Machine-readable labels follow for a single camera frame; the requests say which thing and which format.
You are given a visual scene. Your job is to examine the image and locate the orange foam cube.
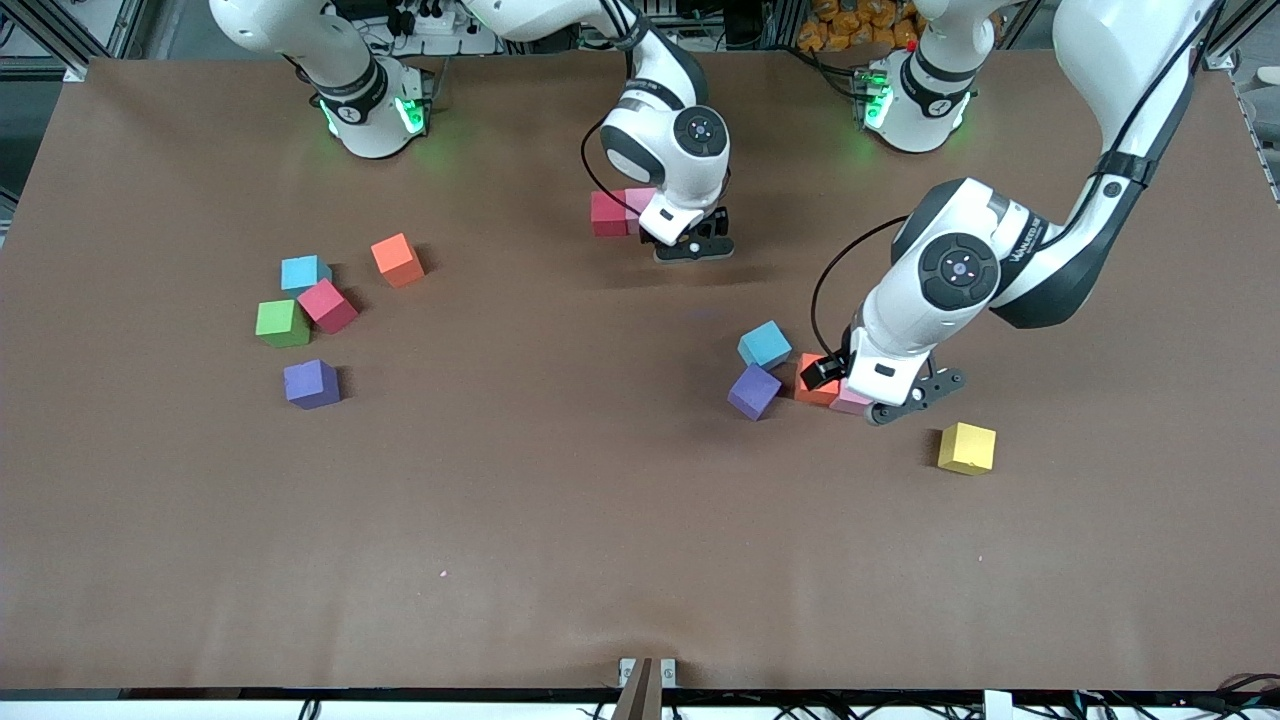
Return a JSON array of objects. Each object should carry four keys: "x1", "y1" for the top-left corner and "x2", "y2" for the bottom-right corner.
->
[
  {"x1": 795, "y1": 353, "x2": 841, "y2": 407},
  {"x1": 370, "y1": 233, "x2": 427, "y2": 289}
]

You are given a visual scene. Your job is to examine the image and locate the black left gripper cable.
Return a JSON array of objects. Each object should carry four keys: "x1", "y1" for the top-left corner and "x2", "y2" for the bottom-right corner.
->
[{"x1": 810, "y1": 213, "x2": 913, "y2": 346}]

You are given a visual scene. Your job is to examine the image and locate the metal bracket with post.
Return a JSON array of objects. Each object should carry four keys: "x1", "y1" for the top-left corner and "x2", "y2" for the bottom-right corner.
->
[{"x1": 612, "y1": 657, "x2": 678, "y2": 720}]

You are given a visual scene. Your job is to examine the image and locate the purple foam cube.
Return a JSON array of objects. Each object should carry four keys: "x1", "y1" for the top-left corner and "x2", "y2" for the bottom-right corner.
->
[
  {"x1": 283, "y1": 359, "x2": 342, "y2": 412},
  {"x1": 727, "y1": 364, "x2": 784, "y2": 422}
]

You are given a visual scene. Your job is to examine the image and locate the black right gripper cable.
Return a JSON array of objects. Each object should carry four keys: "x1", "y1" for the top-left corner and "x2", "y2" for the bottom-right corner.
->
[{"x1": 580, "y1": 118, "x2": 641, "y2": 196}]

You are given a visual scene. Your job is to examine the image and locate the aluminium edge rail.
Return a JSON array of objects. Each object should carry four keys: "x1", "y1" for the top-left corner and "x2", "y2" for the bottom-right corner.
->
[{"x1": 1238, "y1": 82, "x2": 1280, "y2": 209}]

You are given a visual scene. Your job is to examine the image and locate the white power strip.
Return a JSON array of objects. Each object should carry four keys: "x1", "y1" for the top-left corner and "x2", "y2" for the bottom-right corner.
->
[{"x1": 385, "y1": 0, "x2": 456, "y2": 34}]

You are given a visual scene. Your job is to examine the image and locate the aluminium frame profile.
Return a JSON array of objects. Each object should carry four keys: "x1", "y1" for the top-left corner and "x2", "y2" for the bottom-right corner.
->
[
  {"x1": 1215, "y1": 0, "x2": 1280, "y2": 61},
  {"x1": 0, "y1": 0, "x2": 166, "y2": 63}
]

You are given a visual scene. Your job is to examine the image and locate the yellow foam cube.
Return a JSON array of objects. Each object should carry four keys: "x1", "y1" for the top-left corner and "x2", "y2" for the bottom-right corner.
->
[{"x1": 937, "y1": 422, "x2": 998, "y2": 477}]

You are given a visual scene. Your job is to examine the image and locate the pile of orange objects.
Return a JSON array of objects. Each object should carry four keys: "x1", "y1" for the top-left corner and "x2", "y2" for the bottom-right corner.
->
[{"x1": 797, "y1": 0, "x2": 926, "y2": 53}]

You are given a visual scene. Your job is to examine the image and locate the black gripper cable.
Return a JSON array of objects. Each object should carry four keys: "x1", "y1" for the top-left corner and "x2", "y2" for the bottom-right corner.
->
[
  {"x1": 580, "y1": 118, "x2": 641, "y2": 196},
  {"x1": 810, "y1": 213, "x2": 913, "y2": 346}
]

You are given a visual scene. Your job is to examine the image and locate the red foam cube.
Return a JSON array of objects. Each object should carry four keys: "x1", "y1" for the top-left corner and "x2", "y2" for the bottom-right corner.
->
[
  {"x1": 590, "y1": 191, "x2": 630, "y2": 238},
  {"x1": 297, "y1": 279, "x2": 360, "y2": 335}
]

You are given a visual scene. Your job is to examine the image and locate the green foam cube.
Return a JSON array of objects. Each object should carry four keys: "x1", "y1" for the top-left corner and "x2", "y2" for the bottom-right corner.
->
[{"x1": 255, "y1": 299, "x2": 312, "y2": 349}]

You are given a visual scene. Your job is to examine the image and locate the brown table cover sheet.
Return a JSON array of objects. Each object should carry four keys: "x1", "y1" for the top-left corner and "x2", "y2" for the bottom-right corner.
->
[{"x1": 0, "y1": 45, "x2": 1280, "y2": 693}]

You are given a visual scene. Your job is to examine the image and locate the light blue foam cube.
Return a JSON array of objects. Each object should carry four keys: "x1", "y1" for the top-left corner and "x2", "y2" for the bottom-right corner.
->
[
  {"x1": 280, "y1": 255, "x2": 333, "y2": 297},
  {"x1": 737, "y1": 320, "x2": 793, "y2": 371}
]

